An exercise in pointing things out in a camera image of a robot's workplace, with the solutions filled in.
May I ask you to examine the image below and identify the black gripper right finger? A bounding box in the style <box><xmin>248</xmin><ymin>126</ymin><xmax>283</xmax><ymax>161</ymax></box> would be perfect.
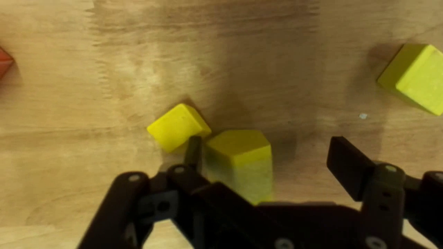
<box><xmin>327</xmin><ymin>138</ymin><xmax>375</xmax><ymax>201</ymax></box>

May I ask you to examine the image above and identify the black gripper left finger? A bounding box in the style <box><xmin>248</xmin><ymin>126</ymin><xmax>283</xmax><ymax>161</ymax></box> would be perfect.
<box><xmin>184</xmin><ymin>136</ymin><xmax>202</xmax><ymax>171</ymax></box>

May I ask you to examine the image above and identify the small yellow block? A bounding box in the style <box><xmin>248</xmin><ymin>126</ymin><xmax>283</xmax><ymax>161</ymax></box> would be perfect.
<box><xmin>147</xmin><ymin>104</ymin><xmax>212</xmax><ymax>153</ymax></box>

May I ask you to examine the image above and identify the yellow cube block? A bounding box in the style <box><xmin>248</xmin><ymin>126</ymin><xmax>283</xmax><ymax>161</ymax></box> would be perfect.
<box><xmin>205</xmin><ymin>131</ymin><xmax>274</xmax><ymax>205</ymax></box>

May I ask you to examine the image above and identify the orange cube block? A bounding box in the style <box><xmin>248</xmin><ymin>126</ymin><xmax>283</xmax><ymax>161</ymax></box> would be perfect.
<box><xmin>0</xmin><ymin>48</ymin><xmax>14</xmax><ymax>78</ymax></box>

